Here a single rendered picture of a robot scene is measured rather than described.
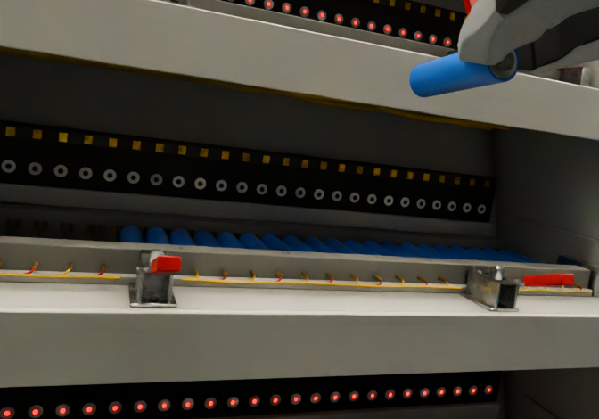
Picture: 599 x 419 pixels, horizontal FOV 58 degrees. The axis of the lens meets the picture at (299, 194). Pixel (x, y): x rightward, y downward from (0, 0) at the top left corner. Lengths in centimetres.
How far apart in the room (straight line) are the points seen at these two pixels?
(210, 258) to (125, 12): 18
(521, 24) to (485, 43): 2
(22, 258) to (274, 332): 17
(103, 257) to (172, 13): 17
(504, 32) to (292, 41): 21
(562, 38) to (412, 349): 24
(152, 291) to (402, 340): 18
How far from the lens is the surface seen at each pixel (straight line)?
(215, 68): 39
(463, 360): 44
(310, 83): 41
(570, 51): 25
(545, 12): 21
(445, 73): 28
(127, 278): 39
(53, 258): 39
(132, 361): 35
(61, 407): 52
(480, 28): 23
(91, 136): 51
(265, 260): 40
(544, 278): 42
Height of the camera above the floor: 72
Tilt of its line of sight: 10 degrees up
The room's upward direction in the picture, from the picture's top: 1 degrees clockwise
